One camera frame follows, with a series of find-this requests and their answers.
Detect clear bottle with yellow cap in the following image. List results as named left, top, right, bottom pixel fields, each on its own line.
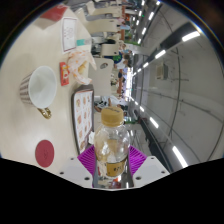
left=93, top=105, right=132, bottom=184

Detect cream chair with round hole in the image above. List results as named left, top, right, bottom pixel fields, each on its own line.
left=89, top=57, right=116, bottom=98

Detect white patterned mug, gold handle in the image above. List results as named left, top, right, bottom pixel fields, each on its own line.
left=19, top=65, right=58, bottom=120

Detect flat round red coaster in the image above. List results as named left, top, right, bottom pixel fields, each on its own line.
left=34, top=139, right=56, bottom=169

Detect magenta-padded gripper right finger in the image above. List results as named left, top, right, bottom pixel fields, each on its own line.
left=125, top=144, right=171, bottom=190

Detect crumpled food wrapper with fries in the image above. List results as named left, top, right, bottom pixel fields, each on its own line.
left=66, top=49, right=98, bottom=86

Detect person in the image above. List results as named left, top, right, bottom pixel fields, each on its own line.
left=112, top=53, right=125, bottom=70

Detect white printed card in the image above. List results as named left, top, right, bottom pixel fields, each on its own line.
left=61, top=16, right=79, bottom=54

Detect ceiling air conditioner unit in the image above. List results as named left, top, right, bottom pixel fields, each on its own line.
left=154, top=63, right=169, bottom=81

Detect dark food tray, paper liner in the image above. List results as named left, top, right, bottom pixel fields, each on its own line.
left=70, top=84, right=96, bottom=155

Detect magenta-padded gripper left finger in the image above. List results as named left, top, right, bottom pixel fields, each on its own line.
left=55, top=143, right=98, bottom=190

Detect far cream chairs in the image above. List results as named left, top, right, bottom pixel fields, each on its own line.
left=74, top=0, right=126, bottom=58

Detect small red sauce packet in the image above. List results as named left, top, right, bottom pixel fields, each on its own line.
left=59, top=61, right=70, bottom=87

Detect ceiling strip lights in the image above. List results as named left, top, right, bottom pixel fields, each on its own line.
left=124, top=0, right=205, bottom=169

